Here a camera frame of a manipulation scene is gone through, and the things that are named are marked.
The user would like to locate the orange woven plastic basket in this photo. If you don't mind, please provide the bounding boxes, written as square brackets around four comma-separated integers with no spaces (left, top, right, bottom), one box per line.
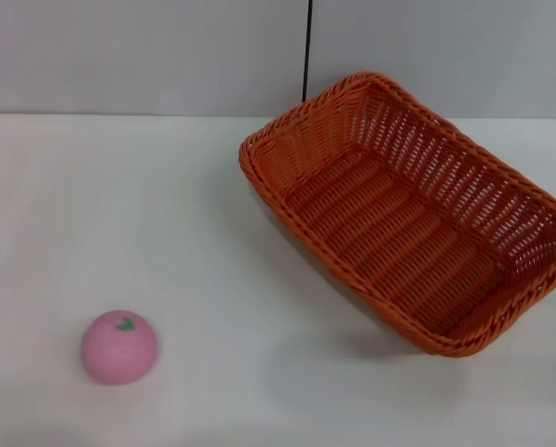
[237,71,556,359]

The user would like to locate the pink peach toy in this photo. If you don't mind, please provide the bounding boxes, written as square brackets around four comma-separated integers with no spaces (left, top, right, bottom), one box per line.
[80,308,161,386]

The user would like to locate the black vertical wall cable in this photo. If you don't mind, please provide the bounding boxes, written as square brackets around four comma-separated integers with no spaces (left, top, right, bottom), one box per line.
[300,0,316,104]

